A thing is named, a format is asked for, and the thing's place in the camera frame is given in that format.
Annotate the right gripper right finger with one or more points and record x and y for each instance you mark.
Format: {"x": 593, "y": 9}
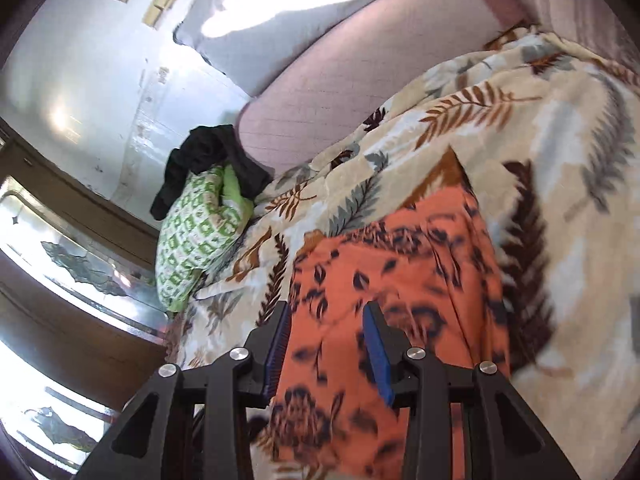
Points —
{"x": 502, "y": 436}

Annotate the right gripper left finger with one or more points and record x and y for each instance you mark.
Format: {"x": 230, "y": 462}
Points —
{"x": 191, "y": 424}

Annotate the orange black floral shirt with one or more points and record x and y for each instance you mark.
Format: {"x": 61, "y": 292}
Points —
{"x": 426, "y": 277}

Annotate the wooden stained glass door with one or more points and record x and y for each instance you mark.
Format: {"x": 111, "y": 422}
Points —
{"x": 81, "y": 327}

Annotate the green white patterned pillow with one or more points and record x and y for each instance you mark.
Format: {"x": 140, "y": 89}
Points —
{"x": 208, "y": 217}

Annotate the black garment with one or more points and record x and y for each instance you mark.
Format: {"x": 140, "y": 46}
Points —
{"x": 206, "y": 148}

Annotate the leaf pattern fleece blanket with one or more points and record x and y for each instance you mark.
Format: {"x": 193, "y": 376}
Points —
{"x": 491, "y": 209}

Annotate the pink quilted bolster cushion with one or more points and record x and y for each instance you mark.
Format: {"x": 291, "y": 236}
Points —
{"x": 338, "y": 82}

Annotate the grey quilted pillow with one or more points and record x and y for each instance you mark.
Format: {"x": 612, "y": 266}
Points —
{"x": 253, "y": 41}

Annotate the beige wall switch plate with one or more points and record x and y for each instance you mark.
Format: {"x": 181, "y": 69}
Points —
{"x": 156, "y": 11}

